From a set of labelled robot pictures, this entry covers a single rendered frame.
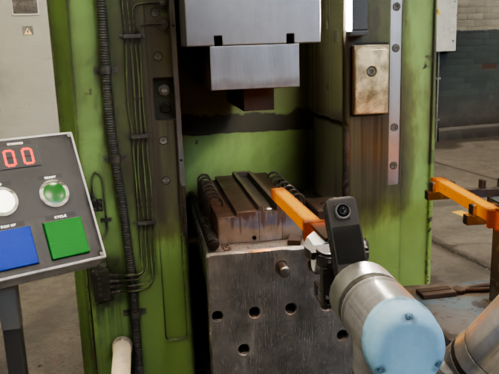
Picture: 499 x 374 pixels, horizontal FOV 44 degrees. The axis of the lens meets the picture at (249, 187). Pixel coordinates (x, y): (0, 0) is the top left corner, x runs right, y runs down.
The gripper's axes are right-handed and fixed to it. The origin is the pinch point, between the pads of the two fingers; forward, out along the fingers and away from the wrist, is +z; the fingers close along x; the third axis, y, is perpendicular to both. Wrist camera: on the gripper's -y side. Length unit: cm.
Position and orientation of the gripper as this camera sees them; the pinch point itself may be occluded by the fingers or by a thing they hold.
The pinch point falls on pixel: (321, 231)
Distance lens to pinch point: 103.7
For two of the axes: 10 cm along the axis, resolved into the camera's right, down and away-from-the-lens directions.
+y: 0.3, 9.7, 2.4
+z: -1.5, -2.3, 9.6
